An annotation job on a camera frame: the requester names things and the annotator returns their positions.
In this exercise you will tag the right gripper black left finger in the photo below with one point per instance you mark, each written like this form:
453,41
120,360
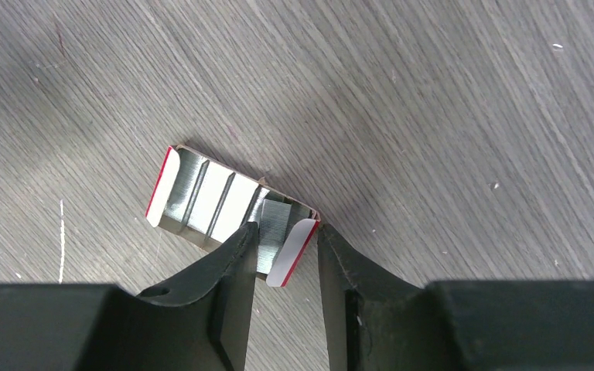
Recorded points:
197,319

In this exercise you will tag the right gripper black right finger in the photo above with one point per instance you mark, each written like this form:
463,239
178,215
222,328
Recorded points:
376,321

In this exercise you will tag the box of staples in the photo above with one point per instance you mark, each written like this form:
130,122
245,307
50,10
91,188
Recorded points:
204,201

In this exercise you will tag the staple strip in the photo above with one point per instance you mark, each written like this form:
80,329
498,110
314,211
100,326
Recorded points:
273,223

